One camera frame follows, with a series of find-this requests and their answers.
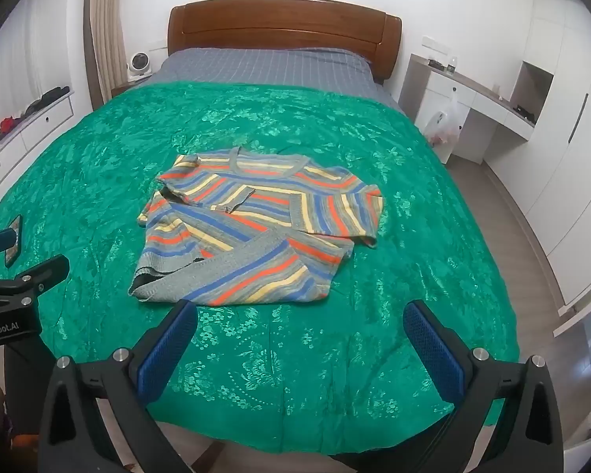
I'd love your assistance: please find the wooden bed headboard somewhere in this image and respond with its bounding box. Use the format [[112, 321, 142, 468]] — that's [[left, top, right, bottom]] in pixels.
[[167, 2, 403, 84]]

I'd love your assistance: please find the white plastic bag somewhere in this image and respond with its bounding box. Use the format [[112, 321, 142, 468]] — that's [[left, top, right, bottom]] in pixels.
[[426, 89, 463, 147]]

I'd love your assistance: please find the wooden nightstand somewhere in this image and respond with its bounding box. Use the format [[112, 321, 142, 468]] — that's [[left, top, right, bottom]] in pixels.
[[111, 80, 146, 99]]

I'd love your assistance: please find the dark clothes pile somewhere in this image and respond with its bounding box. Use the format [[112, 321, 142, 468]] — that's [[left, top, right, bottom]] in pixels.
[[20, 86, 71, 119]]

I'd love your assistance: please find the white desk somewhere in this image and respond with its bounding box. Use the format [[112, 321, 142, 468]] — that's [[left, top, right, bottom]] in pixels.
[[399, 53, 537, 166]]

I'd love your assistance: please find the small white fan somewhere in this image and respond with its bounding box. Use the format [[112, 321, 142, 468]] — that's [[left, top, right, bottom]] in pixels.
[[126, 52, 152, 81]]

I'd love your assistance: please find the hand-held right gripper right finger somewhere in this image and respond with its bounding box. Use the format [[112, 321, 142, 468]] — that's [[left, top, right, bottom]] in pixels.
[[403, 300, 565, 473]]

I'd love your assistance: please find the grey checked bedsheet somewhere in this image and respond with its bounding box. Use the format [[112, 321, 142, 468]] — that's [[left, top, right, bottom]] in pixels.
[[150, 48, 405, 109]]

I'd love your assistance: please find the beige curtain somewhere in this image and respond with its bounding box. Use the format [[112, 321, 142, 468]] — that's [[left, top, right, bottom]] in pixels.
[[85, 0, 129, 110]]

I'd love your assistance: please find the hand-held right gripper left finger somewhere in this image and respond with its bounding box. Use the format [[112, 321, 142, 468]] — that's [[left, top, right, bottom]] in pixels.
[[39, 300, 200, 473]]

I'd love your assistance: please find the white wardrobe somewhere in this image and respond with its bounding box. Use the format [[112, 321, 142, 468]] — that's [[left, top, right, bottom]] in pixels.
[[483, 0, 591, 309]]

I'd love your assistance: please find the white window cabinet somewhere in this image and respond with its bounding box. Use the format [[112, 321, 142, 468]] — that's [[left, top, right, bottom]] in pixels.
[[0, 93, 76, 210]]

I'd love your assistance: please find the striped knit sweater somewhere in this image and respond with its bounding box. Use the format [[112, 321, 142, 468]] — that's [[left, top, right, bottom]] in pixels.
[[129, 148, 385, 306]]

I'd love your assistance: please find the green patterned blanket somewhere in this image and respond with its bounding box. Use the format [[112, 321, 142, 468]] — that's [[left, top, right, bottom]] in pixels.
[[0, 81, 520, 456]]

